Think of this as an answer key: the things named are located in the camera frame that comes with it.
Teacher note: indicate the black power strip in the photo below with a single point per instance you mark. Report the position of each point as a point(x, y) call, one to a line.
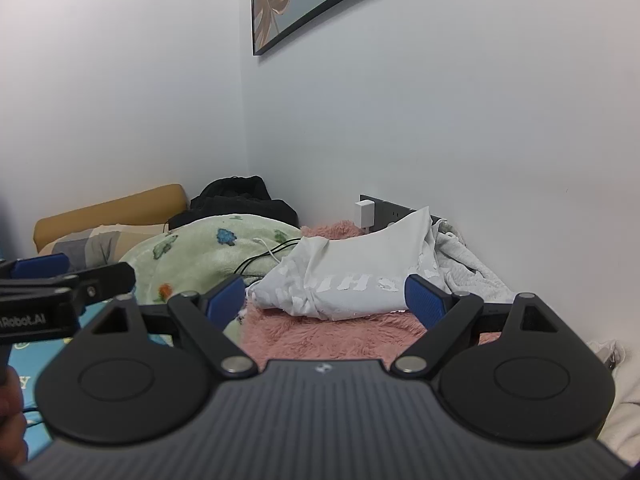
point(390, 210)

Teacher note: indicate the tan padded headboard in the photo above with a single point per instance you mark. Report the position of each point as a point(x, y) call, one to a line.
point(115, 207)

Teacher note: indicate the striped patchwork pillow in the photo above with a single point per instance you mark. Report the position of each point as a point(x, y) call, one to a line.
point(95, 245)

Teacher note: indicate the framed leaf wall picture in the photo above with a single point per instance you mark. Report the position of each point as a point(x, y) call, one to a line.
point(280, 5)

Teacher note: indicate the white plug charger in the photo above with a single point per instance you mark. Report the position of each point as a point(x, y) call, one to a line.
point(364, 212)

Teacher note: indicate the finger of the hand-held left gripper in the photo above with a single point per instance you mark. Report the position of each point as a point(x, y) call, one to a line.
point(40, 266)
point(105, 280)

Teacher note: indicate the black clothes pile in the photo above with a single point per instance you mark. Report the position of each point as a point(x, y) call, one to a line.
point(235, 200)

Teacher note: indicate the green printed fleece blanket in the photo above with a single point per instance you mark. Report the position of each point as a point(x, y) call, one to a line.
point(200, 250)

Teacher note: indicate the white printed t-shirt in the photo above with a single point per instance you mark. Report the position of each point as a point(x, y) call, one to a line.
point(340, 265)

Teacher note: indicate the pink fluffy blanket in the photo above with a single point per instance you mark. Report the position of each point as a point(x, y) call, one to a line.
point(320, 335)

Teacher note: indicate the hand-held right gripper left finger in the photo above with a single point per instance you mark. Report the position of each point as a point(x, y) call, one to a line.
point(225, 297)

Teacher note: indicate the light grey garment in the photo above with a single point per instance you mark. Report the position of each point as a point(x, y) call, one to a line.
point(470, 270)

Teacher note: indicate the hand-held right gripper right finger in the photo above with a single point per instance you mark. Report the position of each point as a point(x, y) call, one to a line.
point(425, 300)

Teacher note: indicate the white cloth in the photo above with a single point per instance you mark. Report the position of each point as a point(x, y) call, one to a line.
point(625, 410)

